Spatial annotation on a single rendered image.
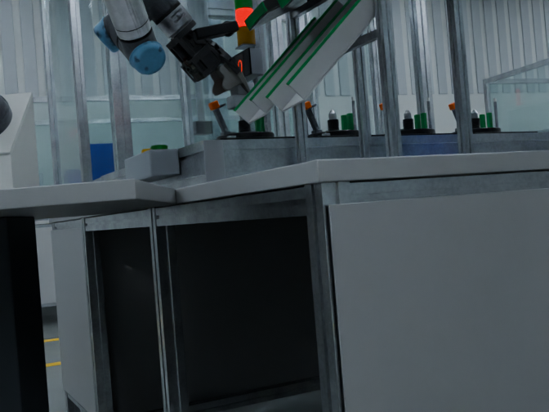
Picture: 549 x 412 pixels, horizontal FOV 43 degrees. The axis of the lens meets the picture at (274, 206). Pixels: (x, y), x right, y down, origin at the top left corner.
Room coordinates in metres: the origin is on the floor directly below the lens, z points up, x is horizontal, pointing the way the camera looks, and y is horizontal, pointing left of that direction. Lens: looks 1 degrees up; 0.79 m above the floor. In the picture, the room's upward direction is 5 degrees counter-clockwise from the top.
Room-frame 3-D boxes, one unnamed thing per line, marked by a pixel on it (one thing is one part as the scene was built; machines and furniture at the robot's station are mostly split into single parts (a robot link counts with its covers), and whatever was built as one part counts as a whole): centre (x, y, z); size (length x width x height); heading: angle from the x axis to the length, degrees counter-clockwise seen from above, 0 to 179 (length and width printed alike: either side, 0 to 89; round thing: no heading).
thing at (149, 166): (1.68, 0.29, 0.93); 0.21 x 0.07 x 0.06; 28
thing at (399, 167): (1.91, -0.34, 0.85); 1.50 x 1.41 x 0.03; 28
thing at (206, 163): (1.87, 0.32, 0.91); 0.89 x 0.06 x 0.11; 28
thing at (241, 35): (1.92, 0.04, 1.29); 0.05 x 0.05 x 0.05
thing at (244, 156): (1.92, -0.37, 0.91); 1.24 x 0.33 x 0.10; 118
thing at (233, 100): (1.70, 0.05, 1.09); 0.08 x 0.04 x 0.07; 118
